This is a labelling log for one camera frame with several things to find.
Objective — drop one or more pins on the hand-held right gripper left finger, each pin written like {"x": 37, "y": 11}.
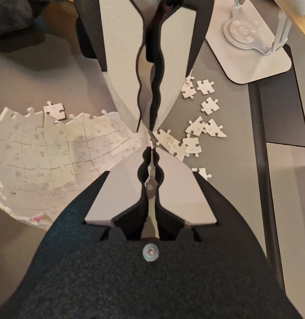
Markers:
{"x": 117, "y": 194}

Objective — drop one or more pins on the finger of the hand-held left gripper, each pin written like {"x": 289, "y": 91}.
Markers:
{"x": 175, "y": 55}
{"x": 120, "y": 50}

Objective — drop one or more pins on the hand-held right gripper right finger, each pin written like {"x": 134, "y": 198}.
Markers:
{"x": 187, "y": 194}

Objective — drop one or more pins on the puzzle pieces group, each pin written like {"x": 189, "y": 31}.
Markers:
{"x": 192, "y": 144}

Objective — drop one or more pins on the partly built white puzzle ball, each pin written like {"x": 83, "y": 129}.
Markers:
{"x": 52, "y": 159}

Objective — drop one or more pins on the single white puzzle piece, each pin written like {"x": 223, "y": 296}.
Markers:
{"x": 55, "y": 110}

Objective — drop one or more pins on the wooden document board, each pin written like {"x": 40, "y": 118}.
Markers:
{"x": 299, "y": 10}

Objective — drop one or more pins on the dark grey table flap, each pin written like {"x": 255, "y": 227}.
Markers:
{"x": 284, "y": 99}

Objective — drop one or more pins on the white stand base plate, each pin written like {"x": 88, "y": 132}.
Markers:
{"x": 252, "y": 65}

